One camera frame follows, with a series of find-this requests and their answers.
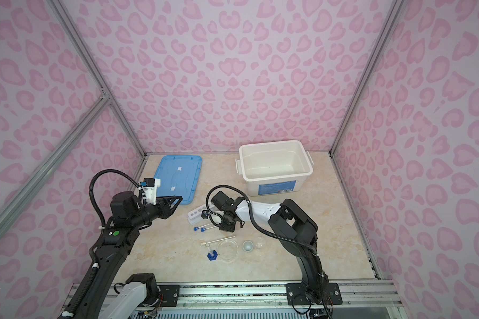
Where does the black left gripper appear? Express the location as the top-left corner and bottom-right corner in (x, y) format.
(130, 194), (182, 230)

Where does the blue-capped test tube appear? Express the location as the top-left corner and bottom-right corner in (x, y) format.
(194, 225), (216, 232)
(200, 224), (220, 232)

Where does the white-capped test tube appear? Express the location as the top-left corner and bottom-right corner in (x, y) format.
(200, 235), (236, 246)

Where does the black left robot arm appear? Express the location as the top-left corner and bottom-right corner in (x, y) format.
(59, 191), (182, 318)

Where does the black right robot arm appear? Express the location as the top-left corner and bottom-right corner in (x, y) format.
(202, 191), (329, 304)

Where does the white test tube rack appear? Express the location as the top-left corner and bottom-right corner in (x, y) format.
(187, 204), (207, 226)

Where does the blue plastic bin lid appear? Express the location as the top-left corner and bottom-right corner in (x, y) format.
(154, 155), (202, 205)

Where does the clear petri dish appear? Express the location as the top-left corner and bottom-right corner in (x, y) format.
(217, 239), (238, 263)

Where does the small clear glass dish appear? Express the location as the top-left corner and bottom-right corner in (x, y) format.
(254, 237), (265, 250)

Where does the blue-based small cylinder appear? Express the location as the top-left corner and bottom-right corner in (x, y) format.
(206, 245), (218, 261)

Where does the white plastic storage bin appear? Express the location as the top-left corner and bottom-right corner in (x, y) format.
(236, 140), (314, 196)

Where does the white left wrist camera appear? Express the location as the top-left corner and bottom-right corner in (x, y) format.
(138, 178), (161, 205)

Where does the aluminium frame strut left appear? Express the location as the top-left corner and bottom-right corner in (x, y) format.
(0, 94), (110, 240)

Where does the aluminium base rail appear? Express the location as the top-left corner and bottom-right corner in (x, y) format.
(59, 280), (408, 319)

